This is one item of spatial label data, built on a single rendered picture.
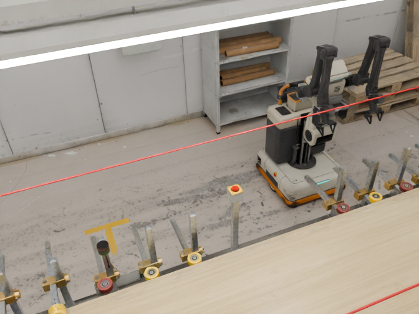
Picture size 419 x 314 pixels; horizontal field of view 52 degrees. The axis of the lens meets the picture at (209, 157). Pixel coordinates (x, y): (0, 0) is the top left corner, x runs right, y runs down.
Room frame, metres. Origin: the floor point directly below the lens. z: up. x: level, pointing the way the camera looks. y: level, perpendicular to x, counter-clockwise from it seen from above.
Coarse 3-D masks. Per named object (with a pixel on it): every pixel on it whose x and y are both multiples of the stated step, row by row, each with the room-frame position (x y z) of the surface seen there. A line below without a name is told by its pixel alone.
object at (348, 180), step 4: (336, 168) 2.38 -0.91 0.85; (336, 172) 2.37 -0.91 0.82; (348, 176) 2.29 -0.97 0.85; (348, 180) 2.25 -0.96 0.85; (352, 180) 2.25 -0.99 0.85; (352, 184) 2.20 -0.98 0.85; (356, 184) 2.20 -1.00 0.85; (352, 188) 2.20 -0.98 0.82; (356, 188) 2.16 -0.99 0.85; (360, 188) 2.16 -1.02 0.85; (364, 196) 2.08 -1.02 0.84; (368, 196) 2.08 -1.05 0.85; (368, 200) 2.04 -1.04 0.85
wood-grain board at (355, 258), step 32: (416, 192) 2.05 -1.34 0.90; (320, 224) 1.79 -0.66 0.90; (352, 224) 1.78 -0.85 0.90; (384, 224) 1.77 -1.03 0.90; (416, 224) 1.77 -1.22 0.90; (224, 256) 1.58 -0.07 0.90; (256, 256) 1.57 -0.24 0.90; (288, 256) 1.56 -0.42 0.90; (320, 256) 1.55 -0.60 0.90; (352, 256) 1.54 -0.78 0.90; (384, 256) 1.54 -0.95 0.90; (416, 256) 1.53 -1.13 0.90; (128, 288) 1.38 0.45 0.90; (160, 288) 1.38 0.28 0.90; (192, 288) 1.37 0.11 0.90; (224, 288) 1.36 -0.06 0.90; (256, 288) 1.35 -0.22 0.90; (288, 288) 1.35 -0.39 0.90; (320, 288) 1.34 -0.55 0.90; (352, 288) 1.33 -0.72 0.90; (384, 288) 1.33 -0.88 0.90; (416, 288) 1.32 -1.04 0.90
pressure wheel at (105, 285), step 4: (100, 280) 1.43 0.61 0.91; (104, 280) 1.44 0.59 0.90; (108, 280) 1.43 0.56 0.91; (100, 284) 1.41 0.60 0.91; (104, 284) 1.41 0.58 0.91; (108, 284) 1.41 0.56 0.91; (112, 284) 1.41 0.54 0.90; (100, 288) 1.38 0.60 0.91; (104, 288) 1.38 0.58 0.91; (108, 288) 1.38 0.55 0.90; (112, 288) 1.40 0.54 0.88; (100, 292) 1.38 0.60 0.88; (104, 292) 1.37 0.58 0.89; (108, 292) 1.38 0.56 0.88
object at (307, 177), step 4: (304, 176) 2.31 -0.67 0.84; (308, 176) 2.30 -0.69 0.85; (308, 180) 2.26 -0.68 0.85; (312, 180) 2.26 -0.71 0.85; (312, 184) 2.21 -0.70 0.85; (316, 184) 2.21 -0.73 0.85; (316, 188) 2.17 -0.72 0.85; (320, 188) 2.17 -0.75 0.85; (320, 192) 2.13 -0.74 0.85; (324, 192) 2.13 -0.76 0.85; (320, 196) 2.12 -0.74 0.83; (324, 196) 2.09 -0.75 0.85; (328, 196) 2.09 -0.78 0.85; (324, 200) 2.08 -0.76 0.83; (336, 204) 2.01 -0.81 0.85; (332, 208) 1.99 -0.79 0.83; (336, 212) 1.96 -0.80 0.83
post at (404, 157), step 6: (408, 150) 2.21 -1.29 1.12; (402, 156) 2.23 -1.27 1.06; (408, 156) 2.21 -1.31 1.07; (402, 162) 2.21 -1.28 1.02; (402, 168) 2.21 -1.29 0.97; (396, 174) 2.23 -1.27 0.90; (402, 174) 2.21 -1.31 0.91; (396, 180) 2.22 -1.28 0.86; (390, 192) 2.23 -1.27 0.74; (396, 192) 2.21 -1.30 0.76
